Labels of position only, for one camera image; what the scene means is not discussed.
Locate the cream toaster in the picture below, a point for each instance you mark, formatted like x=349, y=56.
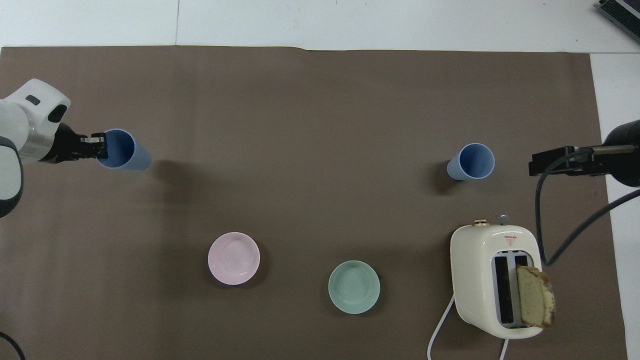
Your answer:
x=475, y=280

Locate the green plate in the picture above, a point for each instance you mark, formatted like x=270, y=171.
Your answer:
x=354, y=287

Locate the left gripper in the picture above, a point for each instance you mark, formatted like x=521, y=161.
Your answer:
x=64, y=146

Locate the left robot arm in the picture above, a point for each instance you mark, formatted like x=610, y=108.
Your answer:
x=30, y=112

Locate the blue plastic cup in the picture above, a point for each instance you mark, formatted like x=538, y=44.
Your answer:
x=476, y=161
x=122, y=149

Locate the bread slice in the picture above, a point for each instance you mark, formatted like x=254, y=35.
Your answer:
x=535, y=297

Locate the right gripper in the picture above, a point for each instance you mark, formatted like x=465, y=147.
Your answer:
x=622, y=160

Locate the pink plate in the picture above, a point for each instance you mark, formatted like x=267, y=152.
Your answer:
x=233, y=258

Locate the grey ribbed box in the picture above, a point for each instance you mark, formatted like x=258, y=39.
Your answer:
x=622, y=11

